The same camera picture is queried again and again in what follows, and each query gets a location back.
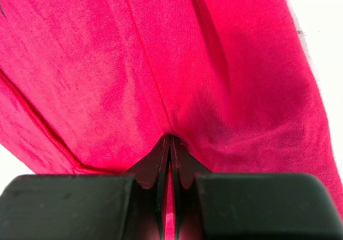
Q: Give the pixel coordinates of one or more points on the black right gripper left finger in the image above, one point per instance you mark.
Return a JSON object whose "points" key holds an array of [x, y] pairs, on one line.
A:
{"points": [[131, 205]]}

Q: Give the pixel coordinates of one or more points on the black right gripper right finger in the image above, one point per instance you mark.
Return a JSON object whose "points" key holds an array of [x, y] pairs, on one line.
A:
{"points": [[211, 205]]}

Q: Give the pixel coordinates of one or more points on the crimson red t-shirt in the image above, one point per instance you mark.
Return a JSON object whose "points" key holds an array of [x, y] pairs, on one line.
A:
{"points": [[88, 87]]}

